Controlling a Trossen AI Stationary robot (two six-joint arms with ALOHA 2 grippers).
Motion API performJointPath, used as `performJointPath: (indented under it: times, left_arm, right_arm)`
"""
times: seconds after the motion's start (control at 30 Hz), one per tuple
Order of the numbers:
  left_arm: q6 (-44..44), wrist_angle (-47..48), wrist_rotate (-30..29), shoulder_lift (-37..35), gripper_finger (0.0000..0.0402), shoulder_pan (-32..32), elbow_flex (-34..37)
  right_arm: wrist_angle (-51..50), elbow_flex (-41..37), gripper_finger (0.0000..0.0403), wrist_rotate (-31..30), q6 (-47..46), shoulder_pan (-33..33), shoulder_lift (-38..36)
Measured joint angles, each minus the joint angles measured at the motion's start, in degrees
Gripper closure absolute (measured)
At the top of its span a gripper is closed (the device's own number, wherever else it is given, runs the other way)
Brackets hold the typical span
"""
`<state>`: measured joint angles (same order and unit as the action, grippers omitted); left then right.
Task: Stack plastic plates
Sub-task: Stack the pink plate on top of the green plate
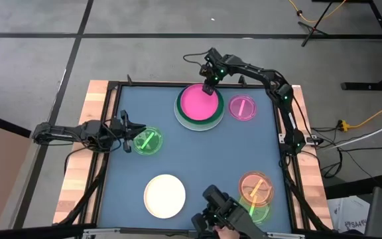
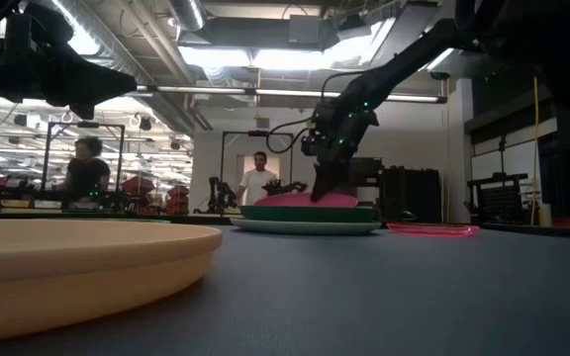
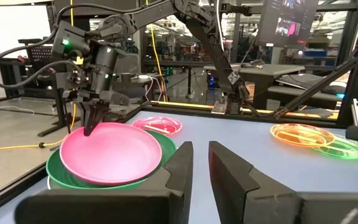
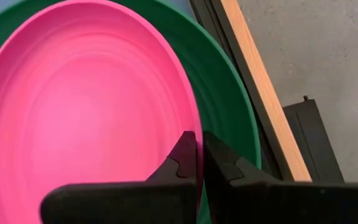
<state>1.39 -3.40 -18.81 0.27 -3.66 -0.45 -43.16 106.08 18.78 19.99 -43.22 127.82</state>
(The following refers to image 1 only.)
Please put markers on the dark green plastic plate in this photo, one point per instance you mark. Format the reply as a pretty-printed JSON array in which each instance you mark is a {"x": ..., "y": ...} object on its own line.
[{"x": 221, "y": 111}]

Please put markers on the large pale blue plastic plate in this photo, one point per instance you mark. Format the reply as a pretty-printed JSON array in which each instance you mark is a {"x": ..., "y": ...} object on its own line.
[{"x": 197, "y": 127}]

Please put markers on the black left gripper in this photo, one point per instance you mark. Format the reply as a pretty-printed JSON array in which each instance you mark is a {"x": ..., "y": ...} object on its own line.
[{"x": 124, "y": 132}]

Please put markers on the small translucent green plate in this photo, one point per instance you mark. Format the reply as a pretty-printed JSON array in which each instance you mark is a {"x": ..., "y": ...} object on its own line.
[
  {"x": 149, "y": 141},
  {"x": 260, "y": 212}
]

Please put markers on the black tripod stand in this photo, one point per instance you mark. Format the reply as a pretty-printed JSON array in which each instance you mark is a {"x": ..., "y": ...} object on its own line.
[{"x": 312, "y": 30}]

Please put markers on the small translucent pink plate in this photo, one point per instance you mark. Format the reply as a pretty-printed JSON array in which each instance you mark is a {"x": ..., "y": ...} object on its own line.
[{"x": 242, "y": 108}]

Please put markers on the blue-grey table mat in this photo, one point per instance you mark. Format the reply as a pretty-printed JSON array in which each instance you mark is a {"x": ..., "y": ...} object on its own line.
[{"x": 177, "y": 156}]

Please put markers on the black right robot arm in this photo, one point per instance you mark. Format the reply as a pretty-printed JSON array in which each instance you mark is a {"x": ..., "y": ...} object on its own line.
[{"x": 277, "y": 83}]

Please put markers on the white printed bag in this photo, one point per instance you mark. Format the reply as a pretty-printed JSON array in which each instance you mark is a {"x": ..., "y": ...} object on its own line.
[{"x": 348, "y": 214}]

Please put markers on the small translucent orange plate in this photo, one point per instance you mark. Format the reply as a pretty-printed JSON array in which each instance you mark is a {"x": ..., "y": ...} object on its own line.
[{"x": 256, "y": 187}]

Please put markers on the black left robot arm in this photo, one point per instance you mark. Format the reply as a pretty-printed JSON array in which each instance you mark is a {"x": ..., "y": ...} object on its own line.
[{"x": 78, "y": 132}]

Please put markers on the cream plastic plate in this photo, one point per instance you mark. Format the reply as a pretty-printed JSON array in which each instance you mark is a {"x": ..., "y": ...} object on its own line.
[{"x": 164, "y": 196}]

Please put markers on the pink plastic plate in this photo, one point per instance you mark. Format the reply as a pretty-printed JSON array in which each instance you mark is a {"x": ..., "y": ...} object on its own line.
[{"x": 196, "y": 104}]

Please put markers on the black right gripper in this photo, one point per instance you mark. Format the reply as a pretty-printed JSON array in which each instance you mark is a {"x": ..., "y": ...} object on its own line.
[{"x": 212, "y": 74}]

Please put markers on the black desk frame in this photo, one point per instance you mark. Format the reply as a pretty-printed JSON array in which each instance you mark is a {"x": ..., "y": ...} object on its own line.
[{"x": 381, "y": 30}]

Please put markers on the black table frame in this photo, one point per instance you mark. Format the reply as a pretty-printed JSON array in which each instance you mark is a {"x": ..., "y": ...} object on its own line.
[{"x": 287, "y": 186}]

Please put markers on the person's hand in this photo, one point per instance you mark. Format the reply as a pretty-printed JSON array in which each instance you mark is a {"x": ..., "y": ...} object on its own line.
[{"x": 225, "y": 233}]

